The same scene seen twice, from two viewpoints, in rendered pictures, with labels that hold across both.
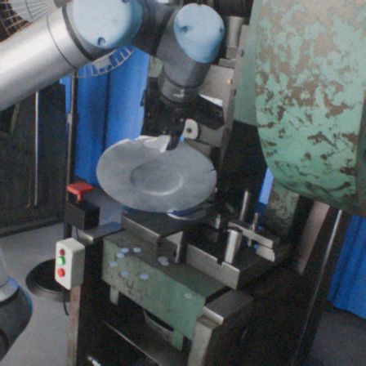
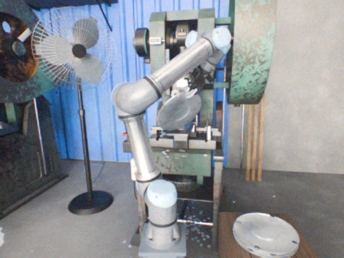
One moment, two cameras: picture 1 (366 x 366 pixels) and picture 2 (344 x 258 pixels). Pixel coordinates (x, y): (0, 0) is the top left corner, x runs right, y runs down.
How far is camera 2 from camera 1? 0.73 m
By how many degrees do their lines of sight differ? 28
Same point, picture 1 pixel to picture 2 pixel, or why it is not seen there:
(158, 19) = not seen: hidden behind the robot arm
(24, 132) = (33, 133)
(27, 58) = (198, 55)
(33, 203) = (43, 173)
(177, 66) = (216, 57)
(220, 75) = not seen: hidden behind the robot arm
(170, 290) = (192, 159)
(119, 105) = (70, 110)
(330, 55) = (260, 46)
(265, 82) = (237, 59)
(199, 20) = not seen: hidden behind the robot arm
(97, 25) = (223, 41)
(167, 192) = (182, 117)
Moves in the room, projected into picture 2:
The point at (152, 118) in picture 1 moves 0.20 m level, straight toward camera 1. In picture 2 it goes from (197, 80) to (227, 81)
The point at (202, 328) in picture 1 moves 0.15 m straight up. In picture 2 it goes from (218, 163) to (218, 138)
